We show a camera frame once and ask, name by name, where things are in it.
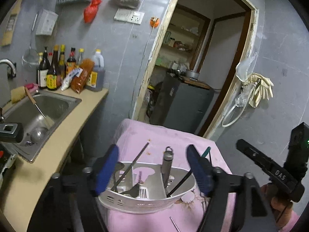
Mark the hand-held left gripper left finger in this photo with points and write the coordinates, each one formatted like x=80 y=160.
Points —
x=106 y=169

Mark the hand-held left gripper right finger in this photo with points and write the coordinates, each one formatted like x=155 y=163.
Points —
x=198 y=169

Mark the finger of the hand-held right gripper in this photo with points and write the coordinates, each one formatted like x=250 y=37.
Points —
x=253 y=154

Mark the large steel spoon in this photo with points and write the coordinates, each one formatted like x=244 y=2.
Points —
x=118 y=169

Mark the white plastic utensil basket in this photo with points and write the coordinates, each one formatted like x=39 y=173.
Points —
x=144 y=203

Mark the thin metal chopstick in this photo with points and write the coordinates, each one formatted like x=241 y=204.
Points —
x=174 y=223

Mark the person's right forearm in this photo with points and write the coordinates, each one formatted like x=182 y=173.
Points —
x=291 y=222

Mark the person's right hand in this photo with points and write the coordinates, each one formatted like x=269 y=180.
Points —
x=280 y=207

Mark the beige kitchen counter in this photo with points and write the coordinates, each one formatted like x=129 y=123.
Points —
x=67 y=145

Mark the pink floral tablecloth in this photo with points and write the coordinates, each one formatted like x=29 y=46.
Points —
x=149 y=135

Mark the cream rubber gloves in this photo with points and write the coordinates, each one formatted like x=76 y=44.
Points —
x=263 y=89

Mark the grey cabinet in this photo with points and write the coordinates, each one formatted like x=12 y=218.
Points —
x=181 y=104

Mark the steel sink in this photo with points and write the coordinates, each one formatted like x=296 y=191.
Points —
x=55 y=106

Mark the wooden cutting board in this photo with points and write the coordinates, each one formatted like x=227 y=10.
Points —
x=200 y=85

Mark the hanging clear plastic bag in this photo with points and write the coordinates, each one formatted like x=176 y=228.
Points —
x=245 y=67

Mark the large oil jug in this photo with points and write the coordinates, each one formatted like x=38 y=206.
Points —
x=97 y=77

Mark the orange spice bag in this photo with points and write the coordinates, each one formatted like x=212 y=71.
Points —
x=82 y=79

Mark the steel pot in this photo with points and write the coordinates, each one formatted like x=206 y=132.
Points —
x=192 y=75

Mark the white seasoning packet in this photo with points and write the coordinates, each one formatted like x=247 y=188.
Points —
x=70 y=78

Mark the steel bowl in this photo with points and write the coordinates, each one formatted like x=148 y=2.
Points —
x=178 y=72

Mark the black wok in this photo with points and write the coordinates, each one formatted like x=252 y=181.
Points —
x=12 y=131

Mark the induction cooker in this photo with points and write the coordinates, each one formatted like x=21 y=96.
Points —
x=4 y=159

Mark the yellow-label soy sauce bottle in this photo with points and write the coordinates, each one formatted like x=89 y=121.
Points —
x=53 y=77

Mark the pink brush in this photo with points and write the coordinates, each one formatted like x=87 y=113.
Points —
x=31 y=86

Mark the red-cap sauce bottle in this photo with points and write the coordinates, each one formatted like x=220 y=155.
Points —
x=71 y=62

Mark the dark pump bottle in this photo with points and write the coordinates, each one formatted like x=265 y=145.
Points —
x=43 y=75

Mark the yellow sponge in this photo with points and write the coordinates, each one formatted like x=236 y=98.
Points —
x=18 y=95

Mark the yellow-cap sauce bottle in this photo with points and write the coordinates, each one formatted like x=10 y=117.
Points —
x=80 y=56

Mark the dark sauce bottle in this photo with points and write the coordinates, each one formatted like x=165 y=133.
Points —
x=62 y=60

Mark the wooden storage shelf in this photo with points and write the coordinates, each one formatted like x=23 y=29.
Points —
x=178 y=46

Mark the steel mesh strainer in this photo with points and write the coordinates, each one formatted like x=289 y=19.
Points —
x=30 y=58

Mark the steel faucet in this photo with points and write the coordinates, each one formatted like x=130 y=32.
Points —
x=9 y=64

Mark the red plastic bag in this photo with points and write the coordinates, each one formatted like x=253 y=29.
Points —
x=90 y=11

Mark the wooden grater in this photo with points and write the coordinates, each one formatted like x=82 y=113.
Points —
x=9 y=29

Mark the wooden door frame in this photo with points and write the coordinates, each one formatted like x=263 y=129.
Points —
x=149 y=58

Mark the orange wall hook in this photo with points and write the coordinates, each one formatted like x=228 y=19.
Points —
x=154 y=22

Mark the wall switch and socket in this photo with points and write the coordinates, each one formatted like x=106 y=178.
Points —
x=129 y=16

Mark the white wall box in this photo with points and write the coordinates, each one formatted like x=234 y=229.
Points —
x=47 y=23

